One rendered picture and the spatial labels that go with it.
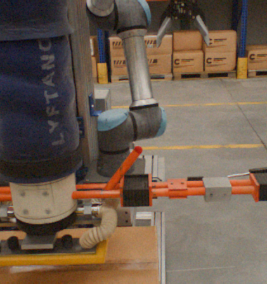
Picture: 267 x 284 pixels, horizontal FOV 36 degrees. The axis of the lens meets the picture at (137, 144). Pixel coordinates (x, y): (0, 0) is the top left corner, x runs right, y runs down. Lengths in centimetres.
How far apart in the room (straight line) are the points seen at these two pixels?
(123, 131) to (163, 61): 663
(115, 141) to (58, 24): 64
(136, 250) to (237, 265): 159
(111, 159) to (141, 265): 46
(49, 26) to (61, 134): 25
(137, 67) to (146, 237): 62
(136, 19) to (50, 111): 70
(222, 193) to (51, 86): 51
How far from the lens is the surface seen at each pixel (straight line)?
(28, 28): 92
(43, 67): 94
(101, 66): 810
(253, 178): 113
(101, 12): 149
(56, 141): 99
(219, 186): 109
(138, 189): 105
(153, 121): 153
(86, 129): 169
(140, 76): 155
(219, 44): 817
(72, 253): 107
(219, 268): 278
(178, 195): 109
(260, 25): 960
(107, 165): 152
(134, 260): 125
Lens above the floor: 169
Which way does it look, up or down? 21 degrees down
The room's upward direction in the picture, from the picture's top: 3 degrees counter-clockwise
